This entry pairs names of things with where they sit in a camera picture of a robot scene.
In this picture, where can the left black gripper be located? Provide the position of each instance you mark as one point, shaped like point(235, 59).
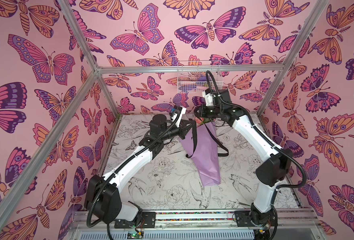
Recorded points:
point(182, 131)

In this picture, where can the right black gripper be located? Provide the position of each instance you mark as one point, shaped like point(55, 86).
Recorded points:
point(201, 111)

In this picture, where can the pink fake rose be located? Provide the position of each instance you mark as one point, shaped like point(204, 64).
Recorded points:
point(199, 121)

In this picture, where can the black ribbon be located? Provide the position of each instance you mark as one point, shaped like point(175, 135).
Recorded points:
point(201, 143)

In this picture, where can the pink purple wrapping paper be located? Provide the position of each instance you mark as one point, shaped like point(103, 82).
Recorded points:
point(209, 171)

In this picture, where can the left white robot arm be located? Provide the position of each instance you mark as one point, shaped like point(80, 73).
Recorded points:
point(103, 201)

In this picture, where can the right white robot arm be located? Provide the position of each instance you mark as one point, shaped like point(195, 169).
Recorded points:
point(276, 160)

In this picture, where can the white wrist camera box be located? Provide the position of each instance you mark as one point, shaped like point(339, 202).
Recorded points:
point(209, 98)

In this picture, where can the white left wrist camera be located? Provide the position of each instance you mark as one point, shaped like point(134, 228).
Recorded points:
point(176, 115)

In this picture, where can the white wire basket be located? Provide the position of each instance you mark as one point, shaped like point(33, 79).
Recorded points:
point(192, 78)

